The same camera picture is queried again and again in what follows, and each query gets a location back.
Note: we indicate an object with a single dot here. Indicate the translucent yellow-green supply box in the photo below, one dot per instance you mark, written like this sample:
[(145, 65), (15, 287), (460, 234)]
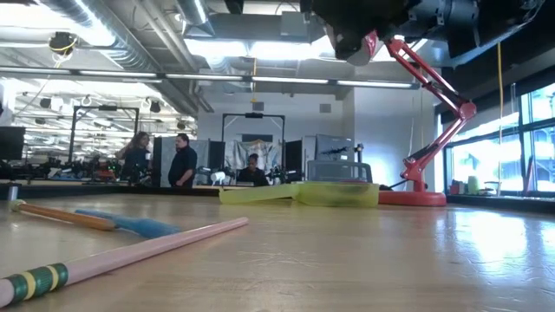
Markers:
[(338, 195)]

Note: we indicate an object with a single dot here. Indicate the blue pen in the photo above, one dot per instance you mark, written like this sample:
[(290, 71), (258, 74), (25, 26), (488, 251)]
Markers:
[(139, 225)]

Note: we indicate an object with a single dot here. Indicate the pink pencil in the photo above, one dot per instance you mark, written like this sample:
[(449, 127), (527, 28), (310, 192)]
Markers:
[(130, 255)]

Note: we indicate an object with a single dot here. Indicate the orange pencil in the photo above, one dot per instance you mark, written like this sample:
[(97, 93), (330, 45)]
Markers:
[(65, 215)]

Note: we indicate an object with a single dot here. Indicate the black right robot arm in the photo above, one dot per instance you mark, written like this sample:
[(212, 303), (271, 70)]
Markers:
[(498, 26)]

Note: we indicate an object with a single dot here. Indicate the white patterned cloth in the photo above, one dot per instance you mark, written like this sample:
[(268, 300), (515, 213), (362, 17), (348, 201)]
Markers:
[(266, 151)]

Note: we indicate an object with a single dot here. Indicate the person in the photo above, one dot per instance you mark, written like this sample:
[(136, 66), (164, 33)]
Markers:
[(252, 173), (136, 160), (183, 164)]

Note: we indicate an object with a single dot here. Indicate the long linear ceiling light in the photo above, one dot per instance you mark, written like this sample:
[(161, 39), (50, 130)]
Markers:
[(208, 77)]

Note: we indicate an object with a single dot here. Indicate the red desk lamp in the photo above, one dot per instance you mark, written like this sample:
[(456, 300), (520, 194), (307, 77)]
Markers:
[(416, 198)]

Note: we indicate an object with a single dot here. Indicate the red container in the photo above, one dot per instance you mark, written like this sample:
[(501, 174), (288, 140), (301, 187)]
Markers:
[(457, 187)]

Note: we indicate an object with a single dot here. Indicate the green container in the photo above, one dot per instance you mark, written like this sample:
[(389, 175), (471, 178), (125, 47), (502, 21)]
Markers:
[(473, 185)]

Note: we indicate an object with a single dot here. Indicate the black monitor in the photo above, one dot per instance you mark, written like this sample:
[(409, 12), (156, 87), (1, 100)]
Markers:
[(11, 143)]

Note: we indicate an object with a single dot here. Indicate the black rig frame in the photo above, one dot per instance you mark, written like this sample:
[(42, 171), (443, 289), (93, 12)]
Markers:
[(253, 115), (104, 108)]

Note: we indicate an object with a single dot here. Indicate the black aluminium table frame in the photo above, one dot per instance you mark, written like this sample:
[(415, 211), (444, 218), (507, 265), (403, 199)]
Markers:
[(108, 190)]

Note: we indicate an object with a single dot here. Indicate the silver metal post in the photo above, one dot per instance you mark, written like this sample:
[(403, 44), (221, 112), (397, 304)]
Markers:
[(13, 193)]

